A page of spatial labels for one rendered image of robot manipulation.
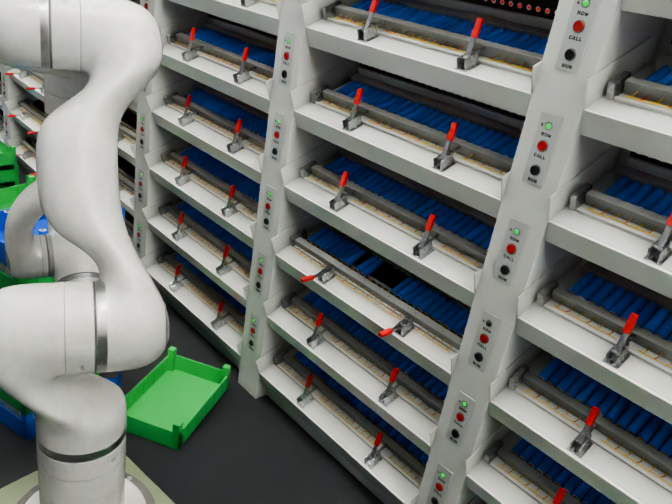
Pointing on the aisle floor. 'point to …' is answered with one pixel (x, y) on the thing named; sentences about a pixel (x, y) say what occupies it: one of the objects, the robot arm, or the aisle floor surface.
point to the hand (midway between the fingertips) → (96, 381)
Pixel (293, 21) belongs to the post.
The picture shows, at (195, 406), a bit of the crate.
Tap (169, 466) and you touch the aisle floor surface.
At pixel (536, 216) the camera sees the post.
